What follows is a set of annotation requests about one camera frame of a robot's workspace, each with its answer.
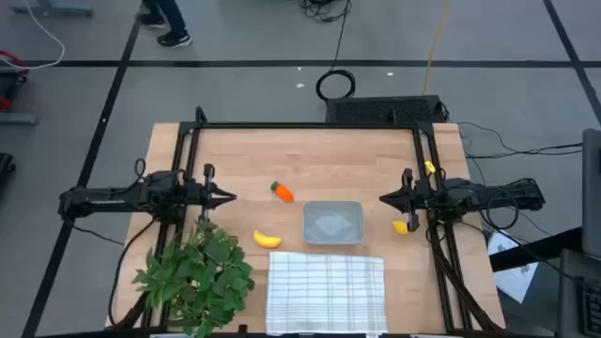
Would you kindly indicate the white paper sheet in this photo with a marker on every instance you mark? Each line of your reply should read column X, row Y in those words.
column 516, row 281

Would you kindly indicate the person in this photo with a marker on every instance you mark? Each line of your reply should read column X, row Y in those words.
column 174, row 38

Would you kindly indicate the yellow tag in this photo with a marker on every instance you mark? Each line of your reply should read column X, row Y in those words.
column 429, row 166

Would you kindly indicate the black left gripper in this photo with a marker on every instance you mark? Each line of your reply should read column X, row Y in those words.
column 197, row 207

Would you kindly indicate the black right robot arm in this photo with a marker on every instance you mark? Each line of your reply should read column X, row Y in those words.
column 516, row 197

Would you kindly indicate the black metal table frame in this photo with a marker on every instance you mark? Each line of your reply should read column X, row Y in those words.
column 305, row 125

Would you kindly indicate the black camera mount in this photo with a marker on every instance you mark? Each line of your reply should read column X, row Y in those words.
column 242, row 331

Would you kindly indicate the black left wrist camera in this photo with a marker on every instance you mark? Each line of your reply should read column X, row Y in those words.
column 198, row 196

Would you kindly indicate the yellow toy lemon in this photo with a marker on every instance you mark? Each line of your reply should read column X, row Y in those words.
column 399, row 227

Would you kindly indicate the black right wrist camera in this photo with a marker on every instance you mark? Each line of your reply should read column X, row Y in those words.
column 426, row 196

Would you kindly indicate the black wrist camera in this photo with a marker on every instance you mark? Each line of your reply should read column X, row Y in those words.
column 198, row 196
column 426, row 196

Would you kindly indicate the grey metal stand base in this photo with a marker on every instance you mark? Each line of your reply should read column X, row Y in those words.
column 51, row 8

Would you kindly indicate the red and grey cart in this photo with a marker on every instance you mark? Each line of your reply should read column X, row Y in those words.
column 14, row 60

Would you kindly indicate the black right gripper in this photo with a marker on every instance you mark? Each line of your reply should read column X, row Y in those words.
column 412, row 197

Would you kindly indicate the grey plastic tupperware container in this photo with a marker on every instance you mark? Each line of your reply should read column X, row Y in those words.
column 333, row 223

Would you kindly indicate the black computer case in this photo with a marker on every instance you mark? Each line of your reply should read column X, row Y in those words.
column 375, row 110

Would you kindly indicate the white checked cloth towel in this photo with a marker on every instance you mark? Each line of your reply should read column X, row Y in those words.
column 324, row 291

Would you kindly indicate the yellow toy banana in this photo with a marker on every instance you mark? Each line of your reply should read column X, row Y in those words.
column 267, row 241

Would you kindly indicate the orange toy carrot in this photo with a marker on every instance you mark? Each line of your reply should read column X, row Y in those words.
column 284, row 192

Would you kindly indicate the green artificial leafy plant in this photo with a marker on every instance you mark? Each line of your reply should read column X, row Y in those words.
column 202, row 277

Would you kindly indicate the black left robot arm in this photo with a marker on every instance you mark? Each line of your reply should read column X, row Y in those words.
column 103, row 199

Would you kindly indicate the black metal beam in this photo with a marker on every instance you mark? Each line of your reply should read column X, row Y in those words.
column 540, row 249

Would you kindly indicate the dark grey computer tower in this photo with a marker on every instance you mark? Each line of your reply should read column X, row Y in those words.
column 570, row 300

